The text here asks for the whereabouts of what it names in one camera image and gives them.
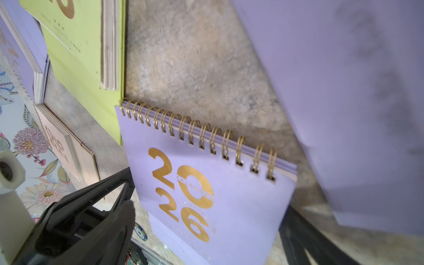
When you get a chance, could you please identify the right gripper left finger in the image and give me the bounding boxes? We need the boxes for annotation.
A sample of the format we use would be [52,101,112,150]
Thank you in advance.
[49,201,135,265]

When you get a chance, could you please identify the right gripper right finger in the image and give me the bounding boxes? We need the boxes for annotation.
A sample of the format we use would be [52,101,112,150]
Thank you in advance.
[279,206,358,265]

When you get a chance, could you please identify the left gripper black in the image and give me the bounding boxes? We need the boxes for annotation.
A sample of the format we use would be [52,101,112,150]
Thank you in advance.
[13,168,135,265]

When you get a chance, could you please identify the purple calendar front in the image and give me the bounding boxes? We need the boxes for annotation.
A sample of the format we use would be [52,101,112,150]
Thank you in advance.
[115,99,298,265]

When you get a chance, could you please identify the purple calendar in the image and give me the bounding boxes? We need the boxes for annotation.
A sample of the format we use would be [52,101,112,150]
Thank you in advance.
[115,99,298,265]
[1,1,50,104]
[233,1,424,235]

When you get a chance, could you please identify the yellow-green calendar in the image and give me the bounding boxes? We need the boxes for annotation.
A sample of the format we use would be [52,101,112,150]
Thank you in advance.
[20,1,127,145]

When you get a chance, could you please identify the pink calendar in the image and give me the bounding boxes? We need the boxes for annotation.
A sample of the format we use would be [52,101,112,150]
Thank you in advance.
[35,104,100,185]

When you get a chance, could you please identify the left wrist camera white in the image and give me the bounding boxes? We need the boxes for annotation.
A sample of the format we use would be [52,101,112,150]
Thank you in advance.
[1,150,35,265]

